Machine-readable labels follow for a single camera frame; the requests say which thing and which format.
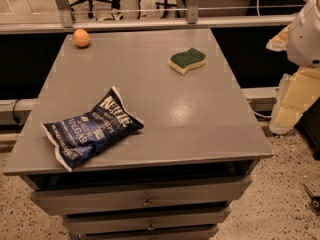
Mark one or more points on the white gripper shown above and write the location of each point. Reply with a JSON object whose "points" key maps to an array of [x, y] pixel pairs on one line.
{"points": [[306, 39]]}

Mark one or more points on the green and yellow sponge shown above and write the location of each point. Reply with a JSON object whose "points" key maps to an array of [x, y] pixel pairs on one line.
{"points": [[187, 60]]}

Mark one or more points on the blue Kettle chip bag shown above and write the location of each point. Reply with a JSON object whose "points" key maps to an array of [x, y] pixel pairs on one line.
{"points": [[79, 138]]}

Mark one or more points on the black caster wheel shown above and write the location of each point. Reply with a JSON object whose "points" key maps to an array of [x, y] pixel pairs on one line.
{"points": [[315, 200]]}

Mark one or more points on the grey drawer cabinet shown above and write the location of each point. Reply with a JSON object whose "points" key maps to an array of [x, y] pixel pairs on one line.
{"points": [[141, 136]]}

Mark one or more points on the bottom grey drawer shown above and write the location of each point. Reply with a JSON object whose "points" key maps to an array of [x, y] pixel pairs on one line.
{"points": [[203, 232]]}

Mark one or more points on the grey drawer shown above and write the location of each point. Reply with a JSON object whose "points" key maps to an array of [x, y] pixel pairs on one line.
{"points": [[203, 232], [147, 221], [141, 196]]}

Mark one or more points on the orange fruit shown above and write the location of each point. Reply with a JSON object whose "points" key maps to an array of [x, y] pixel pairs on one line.
{"points": [[81, 38]]}

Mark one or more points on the middle grey drawer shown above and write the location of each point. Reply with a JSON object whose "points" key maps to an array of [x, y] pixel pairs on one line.
{"points": [[147, 221]]}

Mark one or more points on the top grey drawer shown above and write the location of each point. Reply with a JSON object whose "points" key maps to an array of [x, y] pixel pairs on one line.
{"points": [[141, 196]]}

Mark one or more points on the metal railing frame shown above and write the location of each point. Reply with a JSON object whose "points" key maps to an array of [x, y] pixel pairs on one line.
{"points": [[66, 16]]}

